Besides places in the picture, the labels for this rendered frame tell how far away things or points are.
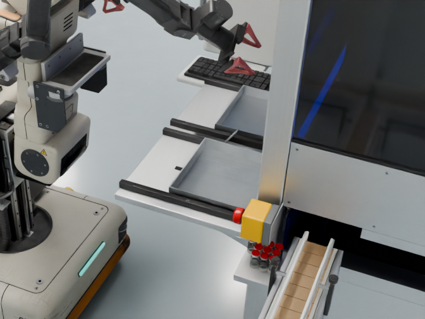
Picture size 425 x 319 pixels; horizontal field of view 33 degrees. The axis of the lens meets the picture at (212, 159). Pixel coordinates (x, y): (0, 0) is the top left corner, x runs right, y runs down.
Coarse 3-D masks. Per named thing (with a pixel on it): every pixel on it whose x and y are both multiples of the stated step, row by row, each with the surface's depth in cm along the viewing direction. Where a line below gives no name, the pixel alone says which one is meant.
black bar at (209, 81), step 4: (204, 80) 242; (208, 80) 241; (212, 80) 241; (216, 80) 241; (220, 80) 241; (208, 84) 242; (212, 84) 241; (216, 84) 241; (220, 84) 240; (224, 84) 240; (228, 84) 239; (232, 84) 239; (236, 84) 240; (224, 88) 241; (228, 88) 240; (232, 88) 239; (236, 88) 239
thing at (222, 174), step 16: (208, 144) 211; (224, 144) 209; (192, 160) 204; (208, 160) 207; (224, 160) 208; (240, 160) 208; (256, 160) 208; (176, 176) 195; (192, 176) 201; (208, 176) 201; (224, 176) 201; (240, 176) 202; (256, 176) 202; (176, 192) 191; (192, 192) 195; (208, 192) 195; (224, 192) 196; (240, 192) 196; (256, 192) 196; (224, 208) 188
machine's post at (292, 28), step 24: (288, 0) 142; (312, 0) 142; (288, 24) 145; (288, 48) 148; (288, 72) 151; (288, 96) 154; (288, 120) 158; (264, 144) 164; (288, 144) 161; (264, 168) 167; (264, 192) 171
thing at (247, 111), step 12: (240, 96) 236; (252, 96) 237; (264, 96) 236; (228, 108) 226; (240, 108) 231; (252, 108) 231; (264, 108) 232; (228, 120) 225; (240, 120) 225; (252, 120) 225; (264, 120) 226; (228, 132) 217; (240, 132) 215; (252, 132) 220
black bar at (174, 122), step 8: (176, 120) 220; (184, 128) 220; (192, 128) 218; (200, 128) 217; (208, 128) 217; (216, 136) 217; (224, 136) 216; (240, 136) 215; (248, 144) 214; (256, 144) 213
